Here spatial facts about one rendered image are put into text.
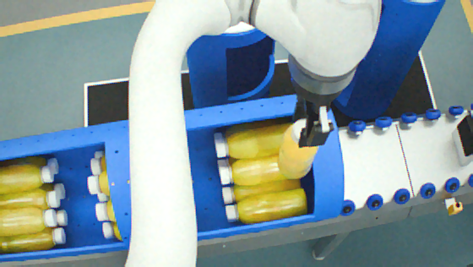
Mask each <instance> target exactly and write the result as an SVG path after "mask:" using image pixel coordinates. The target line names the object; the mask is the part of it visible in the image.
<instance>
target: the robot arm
mask: <svg viewBox="0 0 473 267"><path fill-rule="evenodd" d="M381 2H382V0H156V1H155V5H154V7H153V8H152V10H151V11H150V13H149V15H148V17H147V19H146V20H145V22H144V25H143V27H142V29H141V31H140V33H139V37H138V39H137V41H136V44H135V47H134V48H133V55H132V59H131V66H130V76H129V92H128V108H129V154H130V182H131V200H132V216H133V217H132V231H131V236H132V237H131V243H130V247H129V255H128V258H127V263H126V265H125V267H196V264H195V262H196V253H197V220H196V217H195V208H194V200H193V185H192V178H191V170H190V162H189V154H188V141H187V133H186V125H185V117H184V110H183V103H182V87H181V66H182V62H183V59H184V57H185V54H186V52H187V50H188V48H189V47H190V46H191V45H192V43H193V42H194V41H195V40H197V39H198V38H199V37H201V36H203V35H209V36H212V35H221V34H223V33H224V32H225V31H226V30H227V29H228V28H230V27H232V26H236V25H238V24H239V23H240V22H243V23H246V24H248V25H251V26H253V27H254V28H256V29H258V30H261V31H262V32H263V33H265V34H266V35H267V36H268V37H270V38H273V39H274V40H275V41H277V42H278V43H280V44H281V45H282V46H283V47H284V48H285V49H286V50H287V51H288V58H287V61H288V66H289V69H290V72H291V82H292V84H293V86H294V88H295V90H296V92H297V94H296V99H297V100H298V102H296V105H295V110H294V113H293V118H292V120H293V122H294V123H295V122H297V121H298V120H300V119H306V127H305V128H302V131H301V132H300V138H299V142H298V147H299V148H304V147H309V148H311V147H316V146H320V145H324V144H325V142H326V140H327V138H328V136H329V134H330V132H333V131H334V129H335V125H334V123H332V122H331V119H328V118H327V112H329V110H330V103H331V101H333V100H334V99H335V98H337V97H338V96H339V95H340V94H341V92H342V91H343V89H344V88H345V87H346V86H347V85H348V84H349V83H350V82H351V81H352V78H353V76H354V73H355V71H356V68H357V66H358V64H359V62H360V61H361V60H362V59H363V57H364V56H366V54H367V53H368V50H369V48H370V47H371V46H372V41H373V39H374V38H375V36H376V35H375V34H376V32H377V30H378V22H379V19H380V17H379V16H380V12H381Z"/></svg>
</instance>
